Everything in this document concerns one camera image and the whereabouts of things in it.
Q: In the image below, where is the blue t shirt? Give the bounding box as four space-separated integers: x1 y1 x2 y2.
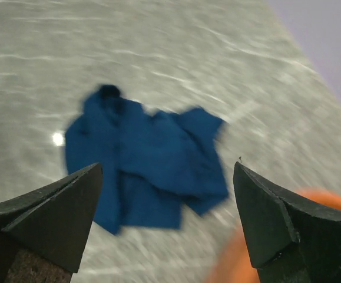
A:
65 85 229 235

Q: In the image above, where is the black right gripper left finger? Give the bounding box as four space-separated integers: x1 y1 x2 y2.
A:
0 163 102 282

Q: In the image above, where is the orange plastic basket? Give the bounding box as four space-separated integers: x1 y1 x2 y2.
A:
205 187 341 283

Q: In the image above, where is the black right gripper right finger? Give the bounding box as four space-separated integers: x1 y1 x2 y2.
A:
233 162 341 282

